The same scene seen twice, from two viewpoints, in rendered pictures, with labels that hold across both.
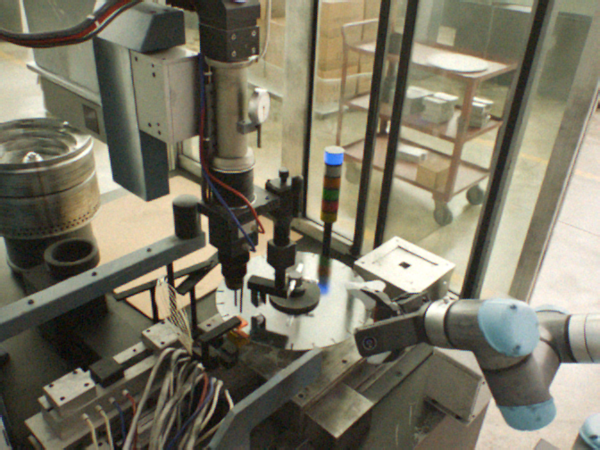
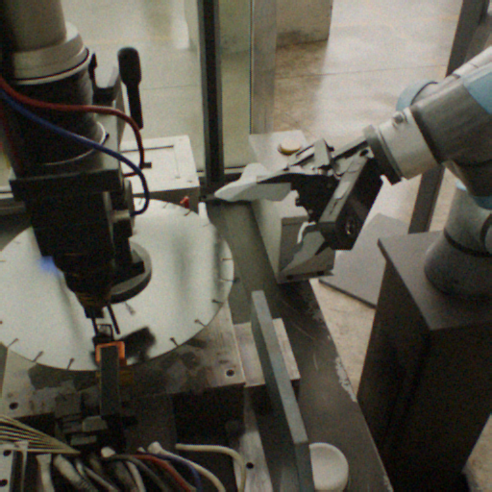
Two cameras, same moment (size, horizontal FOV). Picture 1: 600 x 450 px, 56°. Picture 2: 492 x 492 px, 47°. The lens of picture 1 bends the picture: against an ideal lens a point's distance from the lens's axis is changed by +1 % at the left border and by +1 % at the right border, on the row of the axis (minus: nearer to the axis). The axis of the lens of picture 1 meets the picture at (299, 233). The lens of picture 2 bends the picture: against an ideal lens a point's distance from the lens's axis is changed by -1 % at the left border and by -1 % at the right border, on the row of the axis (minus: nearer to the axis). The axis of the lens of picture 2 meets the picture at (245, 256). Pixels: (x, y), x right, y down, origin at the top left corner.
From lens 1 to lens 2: 61 cm
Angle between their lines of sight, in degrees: 43
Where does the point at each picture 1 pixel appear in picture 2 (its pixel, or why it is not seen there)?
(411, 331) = (370, 184)
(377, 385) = (233, 306)
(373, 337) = (351, 217)
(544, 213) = (266, 21)
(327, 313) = (176, 260)
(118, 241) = not seen: outside the picture
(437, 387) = not seen: hidden behind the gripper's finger
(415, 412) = (289, 300)
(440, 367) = (293, 234)
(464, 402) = (328, 252)
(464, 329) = (463, 128)
